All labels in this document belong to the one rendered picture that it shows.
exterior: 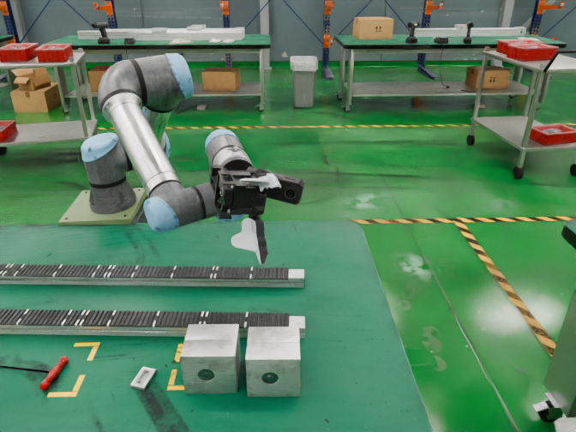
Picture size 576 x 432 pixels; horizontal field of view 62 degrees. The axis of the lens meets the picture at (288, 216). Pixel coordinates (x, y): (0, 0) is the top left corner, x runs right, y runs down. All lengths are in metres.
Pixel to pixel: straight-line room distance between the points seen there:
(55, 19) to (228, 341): 8.58
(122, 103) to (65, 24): 8.07
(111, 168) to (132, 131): 0.50
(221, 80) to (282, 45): 2.87
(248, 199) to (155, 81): 0.51
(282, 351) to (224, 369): 0.11
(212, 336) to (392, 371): 0.37
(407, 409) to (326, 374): 0.17
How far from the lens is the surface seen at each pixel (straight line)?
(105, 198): 1.65
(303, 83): 5.93
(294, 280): 1.23
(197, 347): 0.94
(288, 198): 0.90
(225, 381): 0.97
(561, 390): 2.06
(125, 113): 1.17
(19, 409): 1.08
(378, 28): 6.06
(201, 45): 5.62
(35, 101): 6.49
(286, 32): 8.61
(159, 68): 1.27
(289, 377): 0.94
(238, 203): 0.85
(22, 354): 1.19
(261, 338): 0.95
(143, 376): 1.04
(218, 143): 1.00
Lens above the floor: 1.50
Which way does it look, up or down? 27 degrees down
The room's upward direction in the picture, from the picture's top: straight up
